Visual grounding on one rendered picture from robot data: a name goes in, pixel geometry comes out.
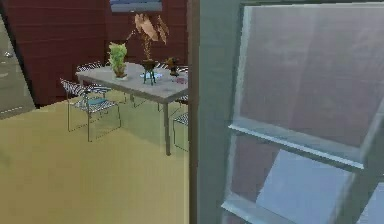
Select grey dining table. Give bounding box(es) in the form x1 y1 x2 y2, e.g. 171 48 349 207
75 62 190 157

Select light blue plate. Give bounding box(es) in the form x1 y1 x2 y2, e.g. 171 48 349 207
139 71 164 81

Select wire mesh chair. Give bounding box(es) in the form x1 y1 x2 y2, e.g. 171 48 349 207
172 112 190 153
76 61 104 74
59 78 122 143
174 94 190 106

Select brown leafy plant on stand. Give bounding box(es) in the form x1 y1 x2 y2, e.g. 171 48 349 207
126 12 170 86

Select framed wall picture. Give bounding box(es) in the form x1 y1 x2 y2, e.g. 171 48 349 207
109 0 164 13

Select grey glazed room door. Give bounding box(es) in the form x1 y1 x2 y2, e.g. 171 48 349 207
187 0 384 224

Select green potted plant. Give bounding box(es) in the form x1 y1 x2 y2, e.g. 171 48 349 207
107 41 129 80

